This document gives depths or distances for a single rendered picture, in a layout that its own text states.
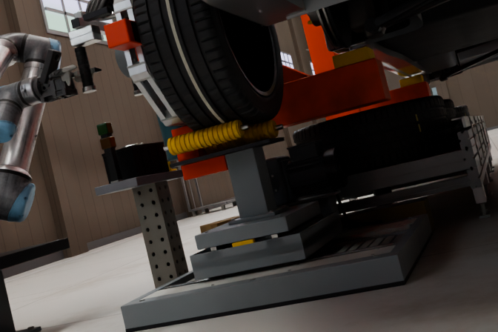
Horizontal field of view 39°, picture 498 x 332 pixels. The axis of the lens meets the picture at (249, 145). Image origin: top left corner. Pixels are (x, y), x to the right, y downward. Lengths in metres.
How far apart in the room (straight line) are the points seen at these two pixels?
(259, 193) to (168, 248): 0.55
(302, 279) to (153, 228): 0.89
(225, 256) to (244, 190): 0.24
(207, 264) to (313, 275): 0.40
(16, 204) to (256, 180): 0.90
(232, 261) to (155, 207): 0.60
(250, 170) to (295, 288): 0.48
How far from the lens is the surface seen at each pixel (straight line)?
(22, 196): 2.65
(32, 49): 2.88
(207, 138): 2.18
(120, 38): 2.08
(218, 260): 2.16
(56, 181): 7.23
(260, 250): 2.10
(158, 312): 2.10
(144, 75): 2.15
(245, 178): 2.25
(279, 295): 1.95
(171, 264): 2.65
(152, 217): 2.66
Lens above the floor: 0.36
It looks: 2 degrees up
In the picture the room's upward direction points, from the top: 14 degrees counter-clockwise
